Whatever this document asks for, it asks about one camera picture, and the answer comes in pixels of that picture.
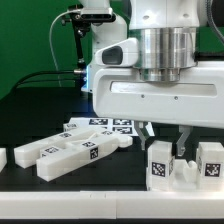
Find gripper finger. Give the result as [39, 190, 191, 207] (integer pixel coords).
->
[176, 125, 192, 156]
[134, 121, 149, 150]

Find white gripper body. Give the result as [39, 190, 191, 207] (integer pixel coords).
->
[93, 38, 224, 129]

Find white chair seat block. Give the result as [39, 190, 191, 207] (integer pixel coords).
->
[169, 159, 197, 191]

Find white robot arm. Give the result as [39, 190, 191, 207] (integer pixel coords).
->
[80, 0, 224, 156]

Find front long chair side piece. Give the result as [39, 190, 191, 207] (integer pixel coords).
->
[36, 131, 133, 181]

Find long chair side piece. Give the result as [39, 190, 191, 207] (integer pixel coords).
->
[14, 126, 106, 168]
[36, 131, 133, 181]

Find rear long chair side piece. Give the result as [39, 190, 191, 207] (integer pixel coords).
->
[14, 126, 106, 168]

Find white left border block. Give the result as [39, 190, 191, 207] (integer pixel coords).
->
[0, 148, 7, 172]

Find flat white tagged base plate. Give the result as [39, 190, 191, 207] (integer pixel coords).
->
[63, 117, 137, 136]

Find grey corrugated arm hose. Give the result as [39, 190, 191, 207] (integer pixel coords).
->
[205, 0, 224, 44]

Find black cables on table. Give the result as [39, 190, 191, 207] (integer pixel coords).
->
[11, 69, 88, 93]

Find white front border rail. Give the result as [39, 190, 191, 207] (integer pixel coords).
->
[0, 191, 224, 219]

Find black camera stand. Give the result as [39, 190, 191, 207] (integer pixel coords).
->
[62, 4, 116, 90]

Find grey cable on stand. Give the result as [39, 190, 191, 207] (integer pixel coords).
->
[48, 9, 82, 88]

